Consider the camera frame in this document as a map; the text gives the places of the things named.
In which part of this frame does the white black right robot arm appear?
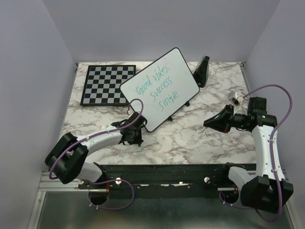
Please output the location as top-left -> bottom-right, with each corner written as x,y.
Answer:
203,97 -> 294,213

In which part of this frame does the aluminium rail frame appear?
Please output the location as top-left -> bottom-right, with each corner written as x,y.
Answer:
26,62 -> 296,229

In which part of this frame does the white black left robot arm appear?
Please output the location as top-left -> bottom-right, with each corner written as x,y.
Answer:
45,112 -> 147,188

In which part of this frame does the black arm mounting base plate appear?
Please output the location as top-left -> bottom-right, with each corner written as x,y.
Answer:
79,163 -> 238,204

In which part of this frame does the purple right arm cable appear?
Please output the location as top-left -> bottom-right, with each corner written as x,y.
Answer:
219,84 -> 294,222

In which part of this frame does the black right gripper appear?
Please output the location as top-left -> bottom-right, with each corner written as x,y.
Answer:
204,104 -> 250,133

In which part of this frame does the white whiteboard black frame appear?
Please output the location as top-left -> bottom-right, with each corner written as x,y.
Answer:
120,48 -> 200,132

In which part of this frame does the black wedge eraser block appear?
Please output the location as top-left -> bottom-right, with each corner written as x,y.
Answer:
193,56 -> 210,88

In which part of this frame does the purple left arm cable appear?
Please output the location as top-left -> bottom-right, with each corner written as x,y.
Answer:
49,99 -> 145,211

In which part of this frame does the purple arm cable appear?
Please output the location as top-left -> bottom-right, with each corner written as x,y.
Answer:
49,99 -> 145,211
219,84 -> 294,222

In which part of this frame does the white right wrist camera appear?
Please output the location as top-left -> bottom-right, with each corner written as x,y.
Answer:
227,91 -> 244,114

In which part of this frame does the black wire whiteboard stand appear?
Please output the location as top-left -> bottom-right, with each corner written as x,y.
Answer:
167,101 -> 190,122

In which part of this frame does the black white chessboard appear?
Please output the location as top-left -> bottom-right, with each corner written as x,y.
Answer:
81,64 -> 136,106

